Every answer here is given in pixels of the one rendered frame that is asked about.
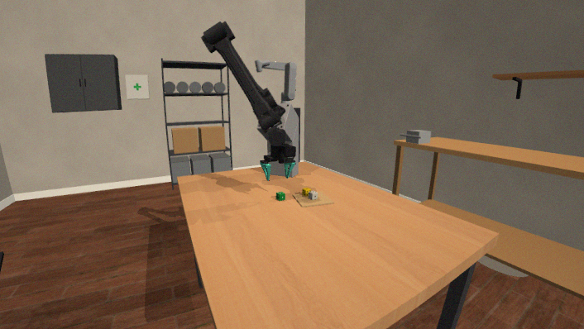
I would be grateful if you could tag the tan flat mat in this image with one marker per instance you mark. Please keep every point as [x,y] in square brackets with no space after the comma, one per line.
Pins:
[307,202]

